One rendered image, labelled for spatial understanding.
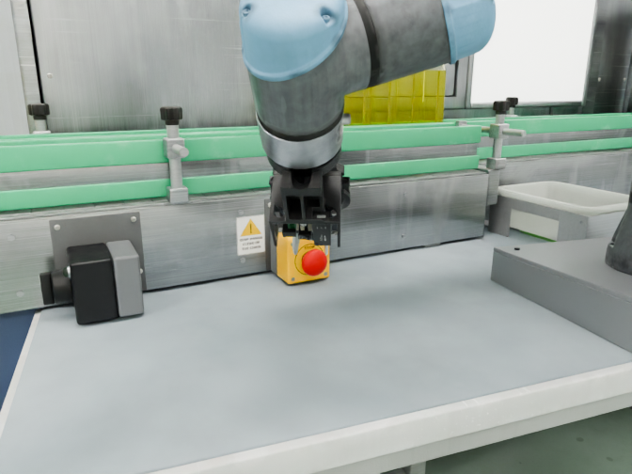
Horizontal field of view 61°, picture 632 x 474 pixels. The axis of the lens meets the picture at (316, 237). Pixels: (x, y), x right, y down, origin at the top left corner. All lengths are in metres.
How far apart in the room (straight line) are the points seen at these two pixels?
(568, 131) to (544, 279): 0.66
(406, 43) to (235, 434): 0.35
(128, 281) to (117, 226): 0.09
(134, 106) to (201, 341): 0.55
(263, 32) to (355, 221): 0.56
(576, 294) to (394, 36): 0.44
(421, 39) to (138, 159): 0.47
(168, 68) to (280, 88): 0.69
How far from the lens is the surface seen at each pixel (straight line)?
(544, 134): 1.33
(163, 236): 0.78
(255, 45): 0.39
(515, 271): 0.81
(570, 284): 0.74
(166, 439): 0.50
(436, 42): 0.43
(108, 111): 1.06
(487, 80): 1.41
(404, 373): 0.58
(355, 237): 0.90
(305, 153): 0.45
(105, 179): 0.77
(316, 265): 0.77
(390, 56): 0.41
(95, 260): 0.69
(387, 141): 0.92
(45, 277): 0.73
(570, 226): 1.01
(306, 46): 0.37
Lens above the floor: 1.04
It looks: 16 degrees down
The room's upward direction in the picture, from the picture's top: straight up
